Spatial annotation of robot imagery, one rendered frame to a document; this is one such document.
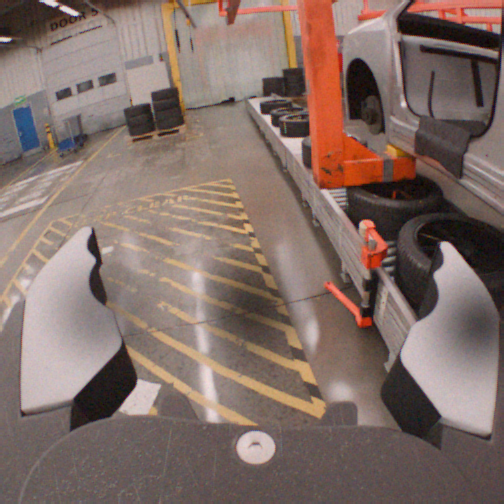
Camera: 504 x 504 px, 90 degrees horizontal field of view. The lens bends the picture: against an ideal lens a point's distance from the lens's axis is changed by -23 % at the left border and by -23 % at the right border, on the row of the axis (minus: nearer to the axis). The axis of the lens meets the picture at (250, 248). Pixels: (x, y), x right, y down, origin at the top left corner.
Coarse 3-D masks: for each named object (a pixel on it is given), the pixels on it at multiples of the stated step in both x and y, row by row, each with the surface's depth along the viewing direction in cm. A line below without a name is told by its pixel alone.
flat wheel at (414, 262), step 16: (416, 224) 149; (432, 224) 151; (448, 224) 150; (464, 224) 146; (480, 224) 141; (400, 240) 140; (416, 240) 137; (432, 240) 141; (448, 240) 139; (464, 240) 135; (480, 240) 141; (496, 240) 129; (400, 256) 139; (416, 256) 127; (464, 256) 125; (480, 256) 124; (496, 256) 130; (400, 272) 138; (416, 272) 124; (496, 272) 109; (400, 288) 140; (416, 288) 127; (496, 288) 103; (416, 304) 129; (496, 304) 108
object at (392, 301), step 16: (320, 192) 224; (336, 208) 198; (336, 224) 196; (352, 224) 179; (352, 240) 170; (384, 272) 139; (384, 288) 132; (384, 304) 134; (400, 304) 121; (400, 320) 120; (416, 320) 112; (400, 336) 120
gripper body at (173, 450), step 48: (96, 432) 4; (144, 432) 4; (192, 432) 5; (240, 432) 5; (288, 432) 5; (336, 432) 4; (384, 432) 4; (48, 480) 3; (96, 480) 4; (144, 480) 4; (192, 480) 4; (240, 480) 4; (288, 480) 4; (336, 480) 4; (384, 480) 4; (432, 480) 3
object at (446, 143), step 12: (420, 120) 149; (432, 120) 139; (420, 132) 149; (432, 132) 140; (444, 132) 130; (456, 132) 122; (468, 132) 114; (420, 144) 151; (432, 144) 140; (444, 144) 130; (456, 144) 123; (432, 156) 143; (444, 156) 131; (456, 156) 122; (456, 168) 125
